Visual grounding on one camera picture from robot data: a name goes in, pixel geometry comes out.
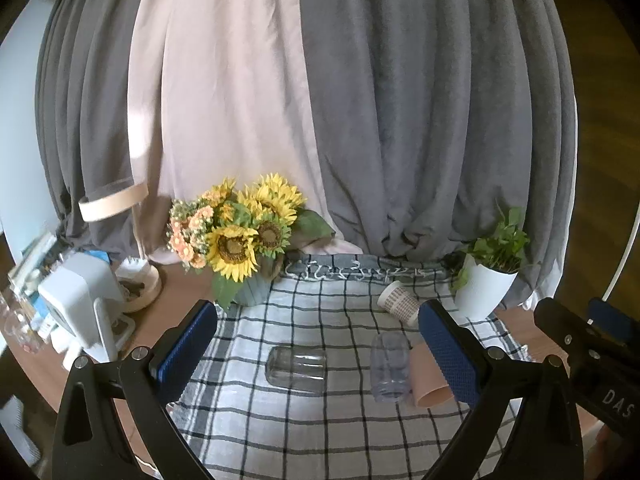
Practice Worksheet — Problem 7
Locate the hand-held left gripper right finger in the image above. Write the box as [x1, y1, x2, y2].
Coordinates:
[418, 300, 584, 480]

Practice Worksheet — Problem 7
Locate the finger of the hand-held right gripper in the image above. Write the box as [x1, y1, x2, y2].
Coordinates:
[534, 297, 622, 362]
[588, 298, 632, 347]

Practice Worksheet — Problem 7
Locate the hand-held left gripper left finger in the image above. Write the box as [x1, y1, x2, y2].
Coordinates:
[52, 300, 218, 480]

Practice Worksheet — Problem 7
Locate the clear glass cup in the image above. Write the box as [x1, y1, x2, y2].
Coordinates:
[265, 346, 328, 394]

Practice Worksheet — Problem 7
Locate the pink paper cup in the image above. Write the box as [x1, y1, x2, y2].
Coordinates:
[409, 344, 456, 407]

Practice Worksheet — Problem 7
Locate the clear plastic cup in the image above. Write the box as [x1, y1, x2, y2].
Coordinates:
[370, 332, 414, 405]

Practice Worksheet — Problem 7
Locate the white printed paper cup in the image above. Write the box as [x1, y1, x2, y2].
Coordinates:
[377, 281, 421, 323]

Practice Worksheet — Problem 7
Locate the white flat box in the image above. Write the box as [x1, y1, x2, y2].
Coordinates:
[50, 316, 137, 356]

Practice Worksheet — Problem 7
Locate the potted green plant white pot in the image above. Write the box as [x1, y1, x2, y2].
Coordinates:
[450, 200, 533, 319]

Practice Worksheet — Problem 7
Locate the blue-grey ribbed vase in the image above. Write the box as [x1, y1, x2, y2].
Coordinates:
[215, 270, 274, 307]

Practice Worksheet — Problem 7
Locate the sunflower bouquet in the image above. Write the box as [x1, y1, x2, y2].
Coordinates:
[166, 173, 335, 310]

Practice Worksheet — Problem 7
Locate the white desktop device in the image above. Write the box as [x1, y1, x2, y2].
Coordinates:
[37, 252, 126, 364]

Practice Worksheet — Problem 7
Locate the checked cloth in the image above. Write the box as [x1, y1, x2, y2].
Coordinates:
[167, 254, 532, 480]

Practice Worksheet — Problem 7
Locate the beige curtain tieback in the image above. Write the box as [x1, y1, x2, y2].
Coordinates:
[78, 182, 148, 222]

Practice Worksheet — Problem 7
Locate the clear glass jar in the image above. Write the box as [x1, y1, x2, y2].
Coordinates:
[2, 305, 44, 356]

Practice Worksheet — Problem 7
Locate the grey curtain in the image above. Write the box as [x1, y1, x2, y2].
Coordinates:
[36, 0, 156, 252]
[297, 0, 578, 307]

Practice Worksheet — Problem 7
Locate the pink curtain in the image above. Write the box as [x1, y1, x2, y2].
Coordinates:
[126, 0, 363, 266]

